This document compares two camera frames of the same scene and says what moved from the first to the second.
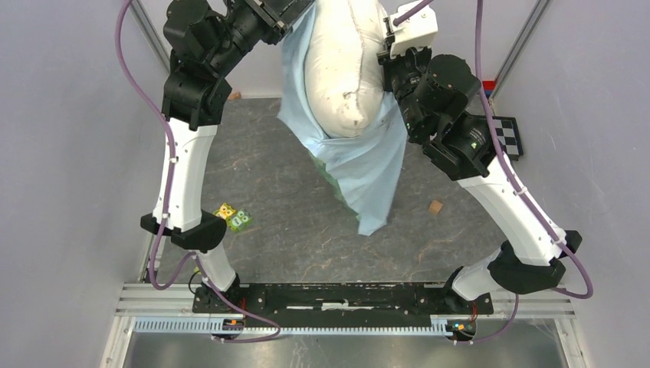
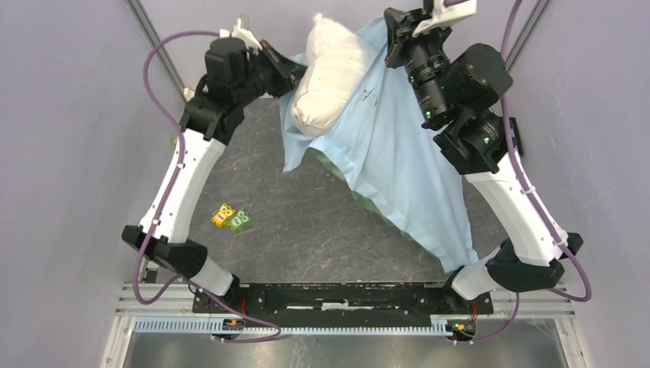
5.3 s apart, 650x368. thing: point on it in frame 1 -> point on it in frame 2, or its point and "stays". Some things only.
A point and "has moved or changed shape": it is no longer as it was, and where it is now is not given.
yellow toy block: [224, 211] stays
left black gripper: [277, 17] -> [287, 71]
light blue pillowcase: [371, 162] has moved or changed shape
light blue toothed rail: [213, 325] stays
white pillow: [344, 64] has moved or changed shape
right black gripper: [391, 63] -> [401, 40]
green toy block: [239, 221] stays
